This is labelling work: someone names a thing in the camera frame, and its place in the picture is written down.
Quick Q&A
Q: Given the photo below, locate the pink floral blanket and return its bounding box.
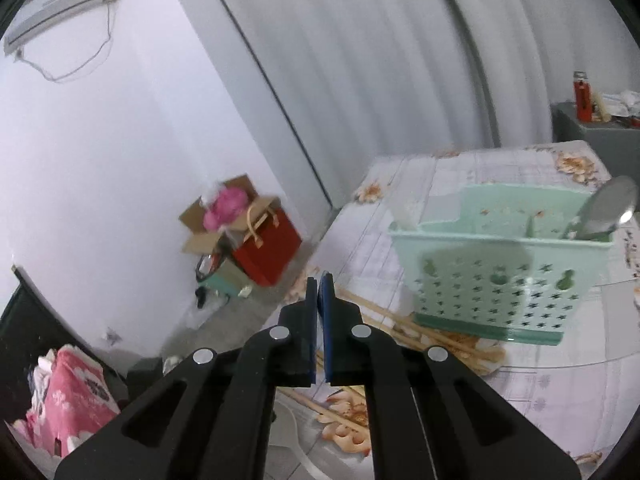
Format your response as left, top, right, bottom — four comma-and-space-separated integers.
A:
9, 344, 120, 458

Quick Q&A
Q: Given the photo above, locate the teal small box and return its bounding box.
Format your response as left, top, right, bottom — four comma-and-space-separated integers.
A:
201, 259, 254, 299

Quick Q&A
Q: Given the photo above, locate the green perforated utensil basket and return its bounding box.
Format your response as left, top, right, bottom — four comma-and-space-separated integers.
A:
388, 183, 613, 346

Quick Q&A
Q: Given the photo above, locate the red gift bag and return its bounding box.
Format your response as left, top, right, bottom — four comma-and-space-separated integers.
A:
232, 204, 302, 287

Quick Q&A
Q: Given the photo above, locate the brown cardboard box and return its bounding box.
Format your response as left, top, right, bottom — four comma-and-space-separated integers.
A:
179, 174, 281, 256

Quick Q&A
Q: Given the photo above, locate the pink plastic bag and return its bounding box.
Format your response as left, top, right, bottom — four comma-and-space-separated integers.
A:
200, 185, 248, 231

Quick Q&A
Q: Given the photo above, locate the large steel ladle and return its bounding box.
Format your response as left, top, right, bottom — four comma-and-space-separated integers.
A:
563, 176, 639, 240

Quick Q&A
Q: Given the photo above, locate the grey side cabinet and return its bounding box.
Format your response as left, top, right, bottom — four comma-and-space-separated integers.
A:
551, 102, 640, 183

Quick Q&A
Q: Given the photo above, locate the red thermos bottle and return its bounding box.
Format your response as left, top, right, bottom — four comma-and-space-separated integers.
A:
573, 70, 592, 122

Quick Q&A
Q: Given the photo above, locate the white air conditioner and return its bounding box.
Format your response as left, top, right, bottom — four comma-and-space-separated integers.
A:
3, 0, 108, 55

